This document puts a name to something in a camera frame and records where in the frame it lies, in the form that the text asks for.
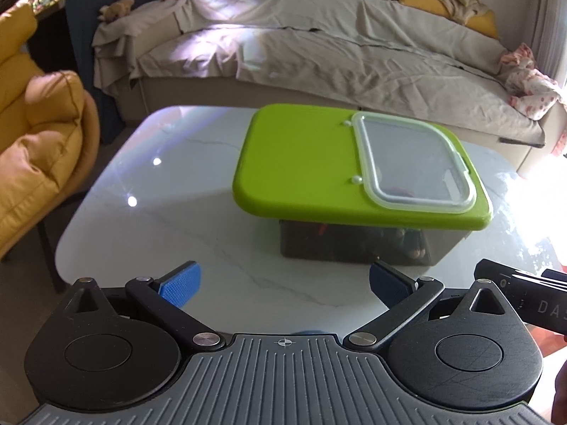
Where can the white curtain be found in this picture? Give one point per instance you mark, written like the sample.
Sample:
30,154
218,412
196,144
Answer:
549,13

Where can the grey covered sofa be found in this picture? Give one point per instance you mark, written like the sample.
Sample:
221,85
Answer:
332,44

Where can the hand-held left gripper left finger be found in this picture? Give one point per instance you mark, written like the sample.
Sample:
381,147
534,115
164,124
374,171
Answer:
181,285

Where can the brown plush toy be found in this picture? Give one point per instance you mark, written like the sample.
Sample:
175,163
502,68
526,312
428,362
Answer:
116,9

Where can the yellow padded armchair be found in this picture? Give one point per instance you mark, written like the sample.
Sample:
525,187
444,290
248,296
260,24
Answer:
40,141

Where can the beige crumpled garment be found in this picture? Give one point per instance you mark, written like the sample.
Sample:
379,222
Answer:
458,2

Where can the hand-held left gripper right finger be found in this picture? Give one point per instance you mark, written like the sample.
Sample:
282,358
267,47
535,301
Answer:
390,285

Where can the green box lid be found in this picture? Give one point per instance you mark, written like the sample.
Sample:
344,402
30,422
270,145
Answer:
301,164

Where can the pink floral cloth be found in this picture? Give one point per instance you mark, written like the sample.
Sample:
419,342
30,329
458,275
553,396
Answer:
529,86

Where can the dark cabinet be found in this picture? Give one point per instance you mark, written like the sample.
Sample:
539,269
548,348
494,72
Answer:
75,40

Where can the clear plastic storage box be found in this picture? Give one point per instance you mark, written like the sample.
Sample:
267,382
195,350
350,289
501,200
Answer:
354,243

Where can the white marble desktop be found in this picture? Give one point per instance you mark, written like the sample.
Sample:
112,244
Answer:
177,212

